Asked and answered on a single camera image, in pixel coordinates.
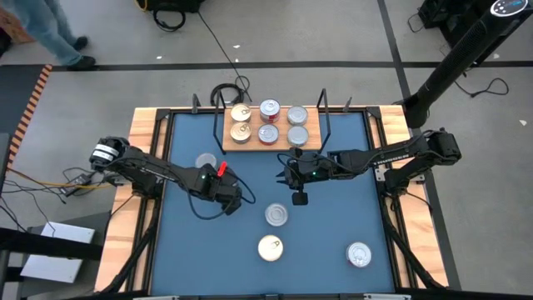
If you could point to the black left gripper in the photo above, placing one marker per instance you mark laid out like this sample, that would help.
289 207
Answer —
225 189

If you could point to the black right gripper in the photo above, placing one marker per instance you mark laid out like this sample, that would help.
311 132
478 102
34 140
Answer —
300 179

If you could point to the green tuna can silver lid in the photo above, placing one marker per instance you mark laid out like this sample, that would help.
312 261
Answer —
297 115
204 158
298 136
276 214

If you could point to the blue salmon can gold lid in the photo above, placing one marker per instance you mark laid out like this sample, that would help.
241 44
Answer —
270 248
240 132
240 112

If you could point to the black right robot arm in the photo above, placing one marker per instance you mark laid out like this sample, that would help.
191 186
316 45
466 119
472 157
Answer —
387 156

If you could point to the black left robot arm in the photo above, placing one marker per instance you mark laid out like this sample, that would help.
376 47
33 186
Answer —
141 166

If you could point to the blue table mat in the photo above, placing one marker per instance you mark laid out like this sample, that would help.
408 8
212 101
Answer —
325 233

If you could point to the black power adapter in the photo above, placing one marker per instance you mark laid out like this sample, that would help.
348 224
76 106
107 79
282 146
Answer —
79 180

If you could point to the white flat box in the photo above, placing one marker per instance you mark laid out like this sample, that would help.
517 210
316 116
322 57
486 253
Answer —
58 266

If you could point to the black horizontal beam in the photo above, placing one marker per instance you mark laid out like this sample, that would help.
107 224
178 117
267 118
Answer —
41 246

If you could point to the black bag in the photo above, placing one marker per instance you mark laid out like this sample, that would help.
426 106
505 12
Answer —
175 4

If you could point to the black tower fan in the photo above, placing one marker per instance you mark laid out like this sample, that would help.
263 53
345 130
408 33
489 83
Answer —
458 54

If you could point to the black mat hazard-striped edge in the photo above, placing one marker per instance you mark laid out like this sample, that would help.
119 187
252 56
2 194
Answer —
21 91

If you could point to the black floor equipment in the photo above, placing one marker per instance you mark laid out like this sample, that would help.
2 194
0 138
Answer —
445 16

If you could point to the person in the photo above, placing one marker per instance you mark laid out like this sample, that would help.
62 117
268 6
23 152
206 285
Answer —
46 29

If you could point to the brown cardboard box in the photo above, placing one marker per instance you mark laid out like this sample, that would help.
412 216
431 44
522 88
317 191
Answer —
12 29

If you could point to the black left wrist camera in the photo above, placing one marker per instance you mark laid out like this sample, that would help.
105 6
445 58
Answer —
233 207

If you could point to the wooden shelf with black frame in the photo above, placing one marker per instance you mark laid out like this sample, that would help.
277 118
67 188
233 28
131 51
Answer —
254 148

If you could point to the black upright bracket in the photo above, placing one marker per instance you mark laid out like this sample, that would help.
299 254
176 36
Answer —
347 106
195 106

